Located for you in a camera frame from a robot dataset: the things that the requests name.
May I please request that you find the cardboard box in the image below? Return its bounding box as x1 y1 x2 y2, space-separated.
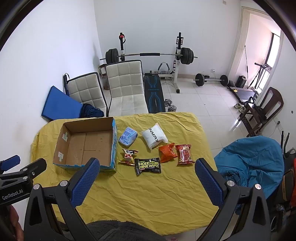
53 116 118 173

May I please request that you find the grey fitness equipment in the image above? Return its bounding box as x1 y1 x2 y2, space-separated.
158 62 169 75

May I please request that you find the long barbell with black plates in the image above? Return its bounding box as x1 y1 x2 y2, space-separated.
100 47 198 65

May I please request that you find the black floor appliance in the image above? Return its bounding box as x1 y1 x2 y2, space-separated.
236 76 248 88

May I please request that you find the black wipes packet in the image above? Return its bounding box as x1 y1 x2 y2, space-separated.
134 157 162 176

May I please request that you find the small white padded chair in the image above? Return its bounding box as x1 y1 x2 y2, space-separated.
67 72 108 116

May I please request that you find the brown wooden stool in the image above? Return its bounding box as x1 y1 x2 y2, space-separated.
99 65 109 91

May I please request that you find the white barbell rack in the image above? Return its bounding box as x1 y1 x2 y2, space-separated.
118 32 183 93

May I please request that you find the short barbell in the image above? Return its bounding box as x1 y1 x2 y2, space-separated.
193 73 229 87

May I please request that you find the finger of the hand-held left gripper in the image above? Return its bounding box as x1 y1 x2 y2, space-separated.
9 158 47 183
0 155 21 172

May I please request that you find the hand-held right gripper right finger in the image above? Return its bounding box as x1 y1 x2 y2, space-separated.
195 158 271 241

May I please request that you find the blue folded mat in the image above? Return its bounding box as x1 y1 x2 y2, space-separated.
41 86 84 121

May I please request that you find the dark blue cloth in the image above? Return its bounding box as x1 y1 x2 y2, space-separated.
80 103 105 119

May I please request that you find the white soft packet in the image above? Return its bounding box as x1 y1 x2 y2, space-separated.
141 123 168 150

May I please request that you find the blue tissue packet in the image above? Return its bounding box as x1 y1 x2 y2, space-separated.
118 126 138 147

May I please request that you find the orange snack packet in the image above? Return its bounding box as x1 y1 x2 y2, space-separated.
158 143 178 163

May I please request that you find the treadmill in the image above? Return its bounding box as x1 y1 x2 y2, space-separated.
228 62 272 102

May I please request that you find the black weight bench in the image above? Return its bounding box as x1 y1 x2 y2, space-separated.
143 72 166 114

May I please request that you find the yellow panda snack packet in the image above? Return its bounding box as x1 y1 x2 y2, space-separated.
119 148 139 166

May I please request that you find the blue beanbag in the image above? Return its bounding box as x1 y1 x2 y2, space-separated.
214 136 285 204

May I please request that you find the large white padded chair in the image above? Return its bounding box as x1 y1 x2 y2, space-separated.
106 60 149 117

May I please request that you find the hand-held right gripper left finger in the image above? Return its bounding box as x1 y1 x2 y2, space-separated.
23 158 100 241

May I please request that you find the dark wooden chair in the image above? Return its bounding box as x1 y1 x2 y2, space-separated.
239 87 284 138

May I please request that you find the yellow tablecloth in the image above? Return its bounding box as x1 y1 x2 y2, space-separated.
31 112 220 235

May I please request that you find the red snack packet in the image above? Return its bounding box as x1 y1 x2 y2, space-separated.
175 144 196 165

